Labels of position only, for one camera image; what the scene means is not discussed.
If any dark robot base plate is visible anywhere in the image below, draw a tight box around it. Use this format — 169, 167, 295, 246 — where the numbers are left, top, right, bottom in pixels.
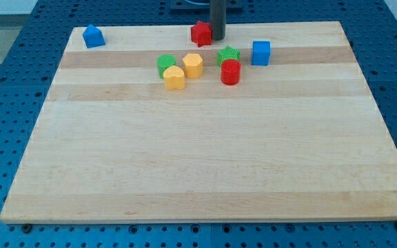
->
167, 0, 245, 12

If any blue cube block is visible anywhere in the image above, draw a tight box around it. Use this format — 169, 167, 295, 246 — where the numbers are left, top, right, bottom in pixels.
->
251, 41, 271, 66

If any red cylinder block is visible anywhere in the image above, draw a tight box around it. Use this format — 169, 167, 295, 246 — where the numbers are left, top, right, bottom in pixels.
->
221, 59, 241, 85

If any green cylinder block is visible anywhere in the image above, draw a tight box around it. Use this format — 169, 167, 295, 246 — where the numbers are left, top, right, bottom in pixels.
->
156, 54, 176, 79

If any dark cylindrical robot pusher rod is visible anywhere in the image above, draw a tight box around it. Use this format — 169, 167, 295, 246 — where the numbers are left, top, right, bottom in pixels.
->
210, 0, 226, 41

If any yellow hexagon block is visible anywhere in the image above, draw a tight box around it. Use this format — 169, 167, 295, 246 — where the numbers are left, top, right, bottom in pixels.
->
183, 53, 203, 79

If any yellow heart block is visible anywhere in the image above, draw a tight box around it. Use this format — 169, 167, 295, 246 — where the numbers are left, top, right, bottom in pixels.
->
163, 65, 185, 90

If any red star block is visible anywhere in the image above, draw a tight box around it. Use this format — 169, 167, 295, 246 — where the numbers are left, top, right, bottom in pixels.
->
190, 21, 212, 47

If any green star block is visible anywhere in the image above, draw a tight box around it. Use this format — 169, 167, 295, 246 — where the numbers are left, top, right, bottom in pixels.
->
216, 45, 241, 67

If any light wooden board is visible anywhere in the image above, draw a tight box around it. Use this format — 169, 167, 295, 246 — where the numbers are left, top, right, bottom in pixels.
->
0, 21, 397, 225

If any blue house-shaped block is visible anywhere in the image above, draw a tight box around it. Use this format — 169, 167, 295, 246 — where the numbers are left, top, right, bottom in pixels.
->
83, 24, 105, 48

